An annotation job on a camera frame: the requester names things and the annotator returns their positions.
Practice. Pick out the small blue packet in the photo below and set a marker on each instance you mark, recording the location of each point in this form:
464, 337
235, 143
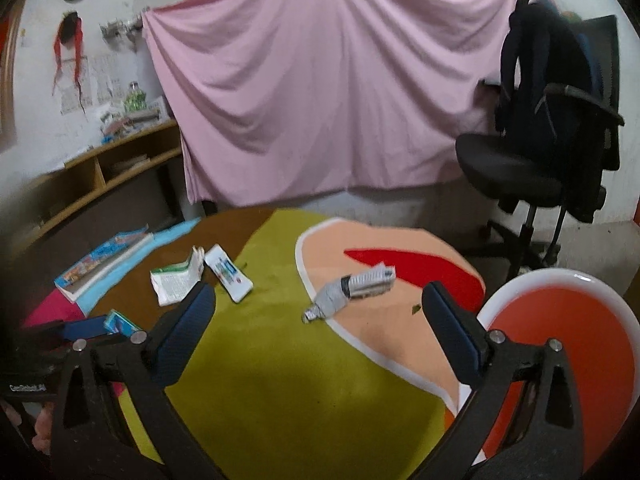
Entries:
121, 322

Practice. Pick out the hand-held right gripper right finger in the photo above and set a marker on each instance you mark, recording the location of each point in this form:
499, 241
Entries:
452, 335

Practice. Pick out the dark blue backpack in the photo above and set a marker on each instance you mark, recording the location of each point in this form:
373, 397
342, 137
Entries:
530, 85

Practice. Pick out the red ribbon wall ornament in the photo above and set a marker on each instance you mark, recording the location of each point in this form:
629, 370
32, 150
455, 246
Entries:
70, 40

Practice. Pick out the wooden desk with shelves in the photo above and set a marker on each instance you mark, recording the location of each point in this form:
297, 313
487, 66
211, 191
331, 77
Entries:
85, 170

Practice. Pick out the person's left hand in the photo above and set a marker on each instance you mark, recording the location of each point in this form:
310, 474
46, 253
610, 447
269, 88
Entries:
42, 427

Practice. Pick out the colourful paperback book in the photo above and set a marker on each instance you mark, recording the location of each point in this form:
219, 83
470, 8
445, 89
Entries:
95, 265

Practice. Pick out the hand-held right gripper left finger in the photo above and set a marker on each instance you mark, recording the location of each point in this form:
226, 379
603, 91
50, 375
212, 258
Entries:
182, 332

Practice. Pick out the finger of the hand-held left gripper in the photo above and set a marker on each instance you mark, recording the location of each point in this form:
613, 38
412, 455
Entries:
82, 329

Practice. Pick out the grey tube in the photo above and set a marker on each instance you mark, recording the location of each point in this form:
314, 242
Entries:
345, 290

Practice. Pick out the black office chair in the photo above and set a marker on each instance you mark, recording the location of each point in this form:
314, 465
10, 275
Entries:
510, 165

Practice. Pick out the stack of books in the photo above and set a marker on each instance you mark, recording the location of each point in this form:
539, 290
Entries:
135, 120

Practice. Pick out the glass jar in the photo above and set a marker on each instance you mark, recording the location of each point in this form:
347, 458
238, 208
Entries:
134, 97

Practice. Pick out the red basin with white rim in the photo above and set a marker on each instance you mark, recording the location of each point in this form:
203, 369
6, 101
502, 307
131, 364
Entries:
575, 340

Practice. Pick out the pink hanging sheet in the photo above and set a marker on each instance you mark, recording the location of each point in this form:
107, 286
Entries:
325, 85

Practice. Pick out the colourful patchwork blanket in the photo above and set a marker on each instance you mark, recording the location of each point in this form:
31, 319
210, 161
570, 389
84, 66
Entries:
280, 385

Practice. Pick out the wooden door frame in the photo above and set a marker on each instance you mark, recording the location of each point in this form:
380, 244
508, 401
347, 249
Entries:
7, 70

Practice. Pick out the paper wall calendars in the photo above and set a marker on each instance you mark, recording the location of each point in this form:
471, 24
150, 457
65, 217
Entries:
85, 85

